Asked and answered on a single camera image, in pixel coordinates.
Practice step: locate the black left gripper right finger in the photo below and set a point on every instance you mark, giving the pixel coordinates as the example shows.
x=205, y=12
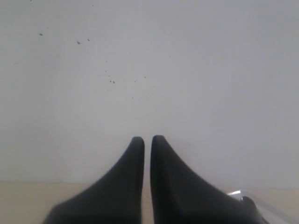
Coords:
x=180, y=196

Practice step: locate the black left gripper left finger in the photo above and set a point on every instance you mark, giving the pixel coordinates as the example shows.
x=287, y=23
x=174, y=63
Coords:
x=116, y=198

